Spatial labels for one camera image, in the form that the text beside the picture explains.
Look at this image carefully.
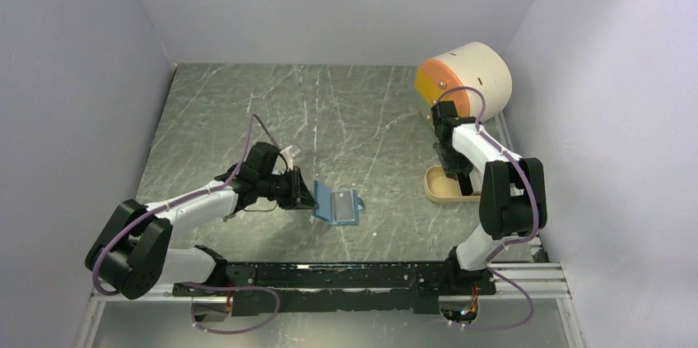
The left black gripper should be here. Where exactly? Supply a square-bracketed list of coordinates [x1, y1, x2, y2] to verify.
[258, 166, 319, 211]

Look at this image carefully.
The blue card holder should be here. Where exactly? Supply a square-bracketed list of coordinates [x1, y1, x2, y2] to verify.
[312, 180, 365, 225]

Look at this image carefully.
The grey VIP credit card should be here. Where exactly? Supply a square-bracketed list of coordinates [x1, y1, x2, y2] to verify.
[332, 190, 358, 225]

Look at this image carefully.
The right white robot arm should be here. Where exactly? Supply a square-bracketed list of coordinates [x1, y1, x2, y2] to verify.
[430, 100, 547, 294]

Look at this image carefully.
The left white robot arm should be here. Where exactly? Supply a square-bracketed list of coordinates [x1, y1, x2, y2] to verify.
[85, 142, 317, 299]

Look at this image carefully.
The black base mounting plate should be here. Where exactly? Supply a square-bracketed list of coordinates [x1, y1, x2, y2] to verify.
[171, 260, 496, 316]

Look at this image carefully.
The beige oval tray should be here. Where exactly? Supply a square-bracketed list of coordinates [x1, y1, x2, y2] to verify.
[423, 166, 481, 203]

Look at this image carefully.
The beige cylindrical drawer box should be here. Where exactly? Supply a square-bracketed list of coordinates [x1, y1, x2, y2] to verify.
[414, 42, 513, 121]

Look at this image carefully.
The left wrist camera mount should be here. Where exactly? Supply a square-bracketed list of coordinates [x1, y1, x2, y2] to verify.
[280, 144, 301, 170]

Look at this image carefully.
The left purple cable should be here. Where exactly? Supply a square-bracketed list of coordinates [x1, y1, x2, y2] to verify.
[91, 114, 282, 336]

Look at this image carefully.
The aluminium rail frame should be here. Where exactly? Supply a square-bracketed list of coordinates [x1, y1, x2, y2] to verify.
[90, 116, 574, 303]

